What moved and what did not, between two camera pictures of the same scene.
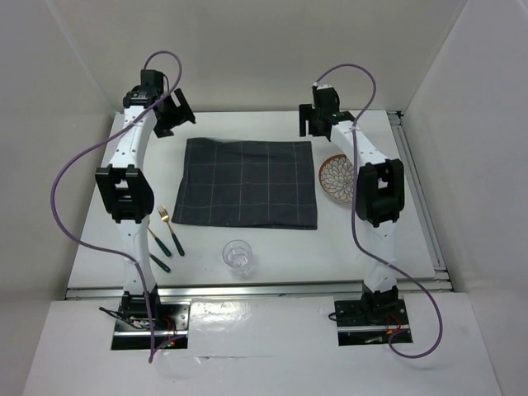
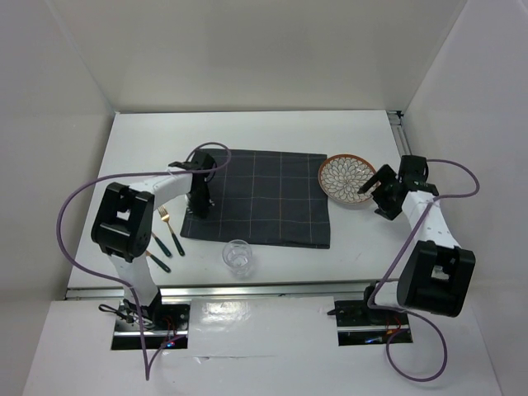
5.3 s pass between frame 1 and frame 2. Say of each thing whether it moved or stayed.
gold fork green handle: stayed
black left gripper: moved
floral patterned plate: stayed
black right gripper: moved
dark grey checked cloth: moved
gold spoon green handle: stayed
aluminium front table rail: stayed
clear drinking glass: stayed
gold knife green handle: stayed
